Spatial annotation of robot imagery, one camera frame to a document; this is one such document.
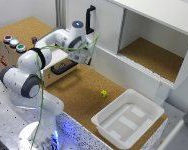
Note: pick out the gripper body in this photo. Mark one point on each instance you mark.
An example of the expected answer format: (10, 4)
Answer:
(79, 55)

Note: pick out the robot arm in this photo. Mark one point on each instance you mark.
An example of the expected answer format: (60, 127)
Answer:
(27, 65)

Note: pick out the white sliding door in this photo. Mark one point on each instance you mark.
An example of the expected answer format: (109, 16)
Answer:
(107, 25)

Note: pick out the yellow block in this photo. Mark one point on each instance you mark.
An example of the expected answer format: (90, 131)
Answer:
(103, 93)

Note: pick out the purple block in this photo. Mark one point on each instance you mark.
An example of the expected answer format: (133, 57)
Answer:
(34, 39)

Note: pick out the wooden drawer box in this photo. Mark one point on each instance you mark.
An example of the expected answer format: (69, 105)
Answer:
(27, 28)

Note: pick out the green button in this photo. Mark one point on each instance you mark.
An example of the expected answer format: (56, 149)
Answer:
(20, 47)

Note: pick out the white cabinet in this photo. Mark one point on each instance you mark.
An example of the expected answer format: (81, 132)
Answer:
(140, 77)

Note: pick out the red button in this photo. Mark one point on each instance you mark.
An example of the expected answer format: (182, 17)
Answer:
(8, 38)

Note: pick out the white plastic box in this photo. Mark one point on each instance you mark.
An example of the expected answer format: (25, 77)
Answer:
(127, 120)

